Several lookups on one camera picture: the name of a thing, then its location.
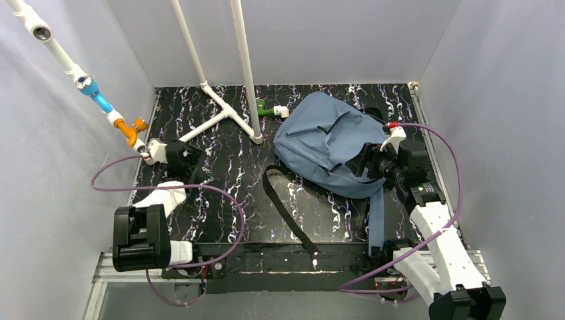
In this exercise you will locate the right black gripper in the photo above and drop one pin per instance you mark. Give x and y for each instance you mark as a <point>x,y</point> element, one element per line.
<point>368,160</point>

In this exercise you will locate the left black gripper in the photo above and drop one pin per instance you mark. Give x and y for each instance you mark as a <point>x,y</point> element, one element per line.
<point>168,152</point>

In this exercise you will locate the blue student backpack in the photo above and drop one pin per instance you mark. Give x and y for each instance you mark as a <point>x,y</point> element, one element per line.
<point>320,141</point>

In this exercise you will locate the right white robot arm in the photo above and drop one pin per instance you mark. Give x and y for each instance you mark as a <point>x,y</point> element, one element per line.
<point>452,286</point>

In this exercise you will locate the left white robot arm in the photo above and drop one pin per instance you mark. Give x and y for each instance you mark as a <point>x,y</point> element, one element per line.
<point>141,238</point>

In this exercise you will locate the orange plastic tap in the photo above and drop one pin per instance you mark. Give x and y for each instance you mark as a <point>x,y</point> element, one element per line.
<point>131,132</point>

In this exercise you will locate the thin white rear pipe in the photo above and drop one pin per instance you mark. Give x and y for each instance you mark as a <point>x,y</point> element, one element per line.
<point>189,42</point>

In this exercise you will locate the green plastic tap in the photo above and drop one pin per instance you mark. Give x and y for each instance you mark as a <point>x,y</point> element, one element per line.
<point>262,108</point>

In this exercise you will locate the blue plastic tap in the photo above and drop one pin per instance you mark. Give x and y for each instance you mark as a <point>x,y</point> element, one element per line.
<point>89,87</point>

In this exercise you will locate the white vertical pvc pipe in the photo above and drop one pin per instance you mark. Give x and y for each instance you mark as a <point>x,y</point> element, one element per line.
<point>242,43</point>

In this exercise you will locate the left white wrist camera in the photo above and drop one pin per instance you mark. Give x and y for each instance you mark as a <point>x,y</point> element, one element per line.
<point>152,152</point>

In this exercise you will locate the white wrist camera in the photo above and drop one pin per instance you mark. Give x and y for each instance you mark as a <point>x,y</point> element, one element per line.
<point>395,134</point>
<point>152,152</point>

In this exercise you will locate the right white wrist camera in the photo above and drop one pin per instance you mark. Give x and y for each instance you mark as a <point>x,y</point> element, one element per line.
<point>395,134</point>

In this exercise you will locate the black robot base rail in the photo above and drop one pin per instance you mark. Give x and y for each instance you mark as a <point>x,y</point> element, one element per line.
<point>282,267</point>

